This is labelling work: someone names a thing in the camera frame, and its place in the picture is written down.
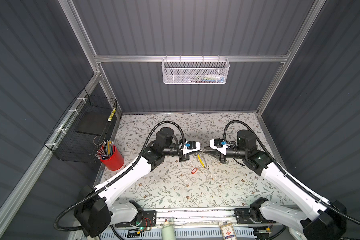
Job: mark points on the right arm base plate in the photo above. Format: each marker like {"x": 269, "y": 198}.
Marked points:
{"x": 244, "y": 216}

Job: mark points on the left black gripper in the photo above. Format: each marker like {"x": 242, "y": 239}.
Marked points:
{"x": 183, "y": 158}

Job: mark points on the yellow marker in basket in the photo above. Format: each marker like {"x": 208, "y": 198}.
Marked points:
{"x": 111, "y": 115}

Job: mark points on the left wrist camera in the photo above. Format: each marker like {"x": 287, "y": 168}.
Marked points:
{"x": 191, "y": 147}

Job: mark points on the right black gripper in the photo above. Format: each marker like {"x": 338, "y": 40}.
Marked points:
{"x": 220, "y": 156}

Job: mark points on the white wire mesh basket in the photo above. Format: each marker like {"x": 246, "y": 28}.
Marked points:
{"x": 195, "y": 71}

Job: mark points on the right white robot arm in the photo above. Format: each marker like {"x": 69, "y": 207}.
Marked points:
{"x": 316, "y": 219}

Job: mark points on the red pencil cup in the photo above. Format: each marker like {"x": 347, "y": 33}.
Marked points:
{"x": 109, "y": 155}

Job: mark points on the playing card box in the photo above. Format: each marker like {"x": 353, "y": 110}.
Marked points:
{"x": 227, "y": 231}

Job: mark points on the white bottle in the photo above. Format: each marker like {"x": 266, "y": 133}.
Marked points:
{"x": 168, "y": 231}

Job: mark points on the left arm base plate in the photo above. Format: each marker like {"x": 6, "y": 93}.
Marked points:
{"x": 146, "y": 219}

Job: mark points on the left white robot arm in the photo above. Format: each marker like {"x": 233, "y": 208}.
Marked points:
{"x": 96, "y": 214}

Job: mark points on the black wire basket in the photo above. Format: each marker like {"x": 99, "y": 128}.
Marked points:
{"x": 83, "y": 128}

